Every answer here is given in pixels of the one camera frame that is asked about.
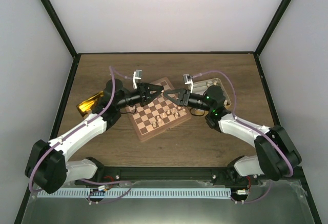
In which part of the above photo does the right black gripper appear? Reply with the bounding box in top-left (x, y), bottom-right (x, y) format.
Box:
top-left (163, 89), bottom-right (212, 112)

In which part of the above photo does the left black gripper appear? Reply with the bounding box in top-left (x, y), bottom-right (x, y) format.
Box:
top-left (116, 83), bottom-right (164, 110)

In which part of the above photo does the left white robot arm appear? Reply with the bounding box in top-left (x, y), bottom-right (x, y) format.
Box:
top-left (25, 78), bottom-right (163, 193)

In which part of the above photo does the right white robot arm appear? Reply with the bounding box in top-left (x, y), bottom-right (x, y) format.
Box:
top-left (163, 86), bottom-right (302, 185)

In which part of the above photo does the cream tin with light pieces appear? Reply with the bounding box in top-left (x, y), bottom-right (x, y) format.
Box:
top-left (191, 77), bottom-right (233, 116)

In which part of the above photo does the gold tin with dark pieces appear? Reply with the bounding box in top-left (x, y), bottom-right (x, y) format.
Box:
top-left (76, 91), bottom-right (104, 118)

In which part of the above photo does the wooden chessboard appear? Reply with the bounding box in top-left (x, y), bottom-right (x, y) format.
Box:
top-left (129, 76), bottom-right (192, 142)

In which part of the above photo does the light blue slotted strip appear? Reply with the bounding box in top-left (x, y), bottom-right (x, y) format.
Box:
top-left (37, 188), bottom-right (231, 199)

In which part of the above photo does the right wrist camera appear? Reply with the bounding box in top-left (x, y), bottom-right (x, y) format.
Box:
top-left (183, 74), bottom-right (194, 93)

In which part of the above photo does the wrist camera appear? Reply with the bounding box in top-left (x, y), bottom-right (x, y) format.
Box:
top-left (183, 74), bottom-right (194, 93)
top-left (132, 70), bottom-right (142, 89)

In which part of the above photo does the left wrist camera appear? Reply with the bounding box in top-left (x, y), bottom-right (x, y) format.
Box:
top-left (132, 70), bottom-right (142, 89)

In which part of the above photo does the black mounting rail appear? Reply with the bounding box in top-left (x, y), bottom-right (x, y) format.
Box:
top-left (33, 166), bottom-right (305, 186)

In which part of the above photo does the black enclosure frame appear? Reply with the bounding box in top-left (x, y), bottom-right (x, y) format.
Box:
top-left (14, 0), bottom-right (322, 224)

